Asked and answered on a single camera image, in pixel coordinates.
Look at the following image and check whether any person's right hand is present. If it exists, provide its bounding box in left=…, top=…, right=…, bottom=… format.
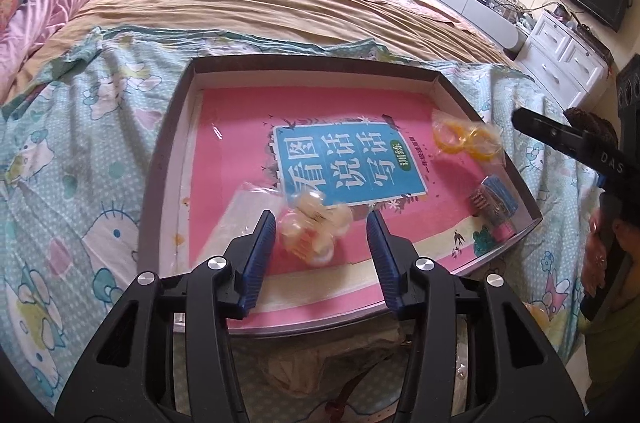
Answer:
left=580, top=208, right=623, bottom=304

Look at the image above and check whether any clear bag of yellow rings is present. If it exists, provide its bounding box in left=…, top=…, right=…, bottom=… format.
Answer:
left=431, top=108, right=506, bottom=164

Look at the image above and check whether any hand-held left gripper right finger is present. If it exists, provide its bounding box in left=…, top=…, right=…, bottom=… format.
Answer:
left=365, top=209, right=588, bottom=423

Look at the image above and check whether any pink picture book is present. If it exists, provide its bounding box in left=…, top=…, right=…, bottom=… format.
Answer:
left=182, top=86, right=523, bottom=329

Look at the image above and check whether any white grey dresser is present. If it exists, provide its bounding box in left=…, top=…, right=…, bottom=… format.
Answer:
left=405, top=0, right=531, bottom=51

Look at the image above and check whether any blue pink hair clip pack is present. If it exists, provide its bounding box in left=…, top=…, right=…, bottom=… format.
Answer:
left=469, top=176, right=521, bottom=241

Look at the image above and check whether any red brown strap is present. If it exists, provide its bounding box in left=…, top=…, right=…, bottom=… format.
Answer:
left=320, top=378, right=366, bottom=423

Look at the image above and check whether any clear bag of cream beads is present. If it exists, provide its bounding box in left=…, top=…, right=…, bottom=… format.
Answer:
left=277, top=188, right=356, bottom=266

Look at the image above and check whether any crumpled translucent plastic bag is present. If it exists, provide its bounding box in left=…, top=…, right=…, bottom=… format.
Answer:
left=260, top=328, right=416, bottom=423

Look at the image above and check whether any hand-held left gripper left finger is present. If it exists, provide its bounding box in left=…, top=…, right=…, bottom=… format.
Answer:
left=54, top=209, right=278, bottom=423

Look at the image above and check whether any brown fuzzy object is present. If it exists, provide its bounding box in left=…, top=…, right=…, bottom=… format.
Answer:
left=565, top=106, right=619, bottom=145

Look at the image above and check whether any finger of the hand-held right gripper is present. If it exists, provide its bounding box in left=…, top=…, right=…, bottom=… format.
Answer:
left=511, top=107, right=588, bottom=154

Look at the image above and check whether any pink quilt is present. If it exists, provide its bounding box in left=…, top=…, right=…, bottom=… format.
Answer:
left=0, top=0, right=113, bottom=79

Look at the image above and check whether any shallow cardboard tray box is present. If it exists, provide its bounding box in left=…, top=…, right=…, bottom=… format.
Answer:
left=137, top=54, right=543, bottom=336

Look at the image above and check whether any white drawer cabinet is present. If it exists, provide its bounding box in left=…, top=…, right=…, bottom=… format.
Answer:
left=515, top=10, right=613, bottom=114

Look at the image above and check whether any cartoon cat printed blanket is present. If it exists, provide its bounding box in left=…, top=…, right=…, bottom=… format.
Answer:
left=0, top=26, right=608, bottom=414

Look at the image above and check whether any flat clear bag white card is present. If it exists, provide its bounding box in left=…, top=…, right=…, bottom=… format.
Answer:
left=210, top=183, right=286, bottom=254

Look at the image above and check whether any person's green clothing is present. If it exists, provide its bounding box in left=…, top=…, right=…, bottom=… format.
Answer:
left=582, top=318, right=640, bottom=414

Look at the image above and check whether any black speaker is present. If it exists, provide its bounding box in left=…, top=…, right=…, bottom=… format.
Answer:
left=614, top=53, right=640, bottom=124

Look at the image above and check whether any tan bedsheet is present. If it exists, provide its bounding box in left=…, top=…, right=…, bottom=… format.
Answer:
left=0, top=0, right=516, bottom=114

